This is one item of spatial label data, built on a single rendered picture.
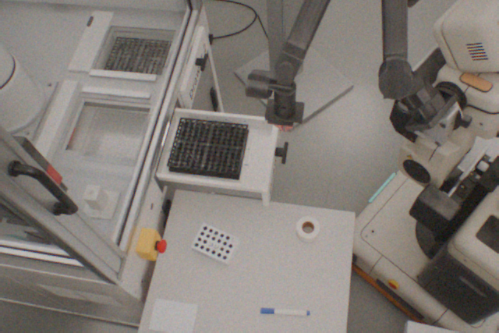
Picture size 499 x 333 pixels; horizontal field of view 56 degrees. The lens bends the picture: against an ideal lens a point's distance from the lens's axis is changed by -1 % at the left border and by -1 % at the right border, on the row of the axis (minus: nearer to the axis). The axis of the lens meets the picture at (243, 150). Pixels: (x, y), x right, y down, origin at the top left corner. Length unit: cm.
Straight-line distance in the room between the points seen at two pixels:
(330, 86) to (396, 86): 154
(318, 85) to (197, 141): 130
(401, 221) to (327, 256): 66
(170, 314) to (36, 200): 67
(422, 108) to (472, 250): 51
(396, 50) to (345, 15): 194
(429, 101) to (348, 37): 181
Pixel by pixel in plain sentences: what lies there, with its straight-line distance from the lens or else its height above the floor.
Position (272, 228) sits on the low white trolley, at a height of 76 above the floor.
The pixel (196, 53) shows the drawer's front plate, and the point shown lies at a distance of 168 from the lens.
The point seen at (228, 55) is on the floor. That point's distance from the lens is 288.
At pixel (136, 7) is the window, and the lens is 126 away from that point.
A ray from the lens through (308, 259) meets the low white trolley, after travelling 147.
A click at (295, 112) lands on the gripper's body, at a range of 130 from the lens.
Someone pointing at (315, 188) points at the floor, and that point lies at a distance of 239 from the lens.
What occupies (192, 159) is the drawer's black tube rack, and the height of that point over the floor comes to 90.
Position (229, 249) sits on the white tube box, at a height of 80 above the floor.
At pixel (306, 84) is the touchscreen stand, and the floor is 4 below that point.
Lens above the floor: 217
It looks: 60 degrees down
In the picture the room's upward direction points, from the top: 9 degrees counter-clockwise
